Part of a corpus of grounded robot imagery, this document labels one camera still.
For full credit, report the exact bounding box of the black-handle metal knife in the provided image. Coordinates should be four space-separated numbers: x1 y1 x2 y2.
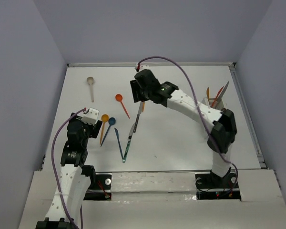
133 102 143 133

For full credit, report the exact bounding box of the orange-red plastic knife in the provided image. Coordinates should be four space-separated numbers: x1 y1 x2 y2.
211 87 224 108

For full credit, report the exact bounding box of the pink-handle metal knife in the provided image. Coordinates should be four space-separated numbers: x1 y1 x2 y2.
214 81 229 108

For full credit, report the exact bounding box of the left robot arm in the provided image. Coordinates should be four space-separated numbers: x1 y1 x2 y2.
36 108 102 229

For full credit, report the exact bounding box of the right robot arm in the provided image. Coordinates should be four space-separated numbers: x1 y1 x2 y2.
130 69 237 187

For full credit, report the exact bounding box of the orange-red plastic spoon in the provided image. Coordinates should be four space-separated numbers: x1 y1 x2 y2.
115 94 130 119

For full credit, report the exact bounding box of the yellow-orange plastic spoon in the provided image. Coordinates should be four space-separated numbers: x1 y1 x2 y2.
99 114 109 145

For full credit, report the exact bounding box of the blue plastic spoon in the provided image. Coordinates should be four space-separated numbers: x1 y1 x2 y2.
101 117 116 146

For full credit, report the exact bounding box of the teal plastic knife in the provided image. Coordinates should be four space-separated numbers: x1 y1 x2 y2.
114 128 124 161

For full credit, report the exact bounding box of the beige plastic spoon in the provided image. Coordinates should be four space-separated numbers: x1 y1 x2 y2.
86 77 94 102

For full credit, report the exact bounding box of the orange knife in holder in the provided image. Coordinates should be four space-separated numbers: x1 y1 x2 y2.
206 87 210 101

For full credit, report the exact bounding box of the white two-compartment utensil holder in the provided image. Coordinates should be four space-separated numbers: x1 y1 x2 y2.
201 96 227 111

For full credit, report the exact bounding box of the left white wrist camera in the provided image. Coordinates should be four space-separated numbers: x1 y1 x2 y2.
81 108 99 125

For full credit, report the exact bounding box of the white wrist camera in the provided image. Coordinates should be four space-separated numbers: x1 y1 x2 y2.
81 108 99 125
135 63 150 73

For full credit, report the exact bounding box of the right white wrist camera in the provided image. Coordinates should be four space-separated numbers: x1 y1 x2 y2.
135 63 150 73

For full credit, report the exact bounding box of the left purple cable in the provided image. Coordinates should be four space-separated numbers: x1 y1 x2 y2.
51 107 84 229

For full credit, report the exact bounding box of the patterned-handle metal knife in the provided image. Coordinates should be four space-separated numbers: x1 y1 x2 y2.
123 123 135 163

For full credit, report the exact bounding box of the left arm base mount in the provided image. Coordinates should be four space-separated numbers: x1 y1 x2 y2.
84 174 112 201

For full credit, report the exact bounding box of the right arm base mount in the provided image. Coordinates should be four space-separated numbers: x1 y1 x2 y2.
195 173 241 200

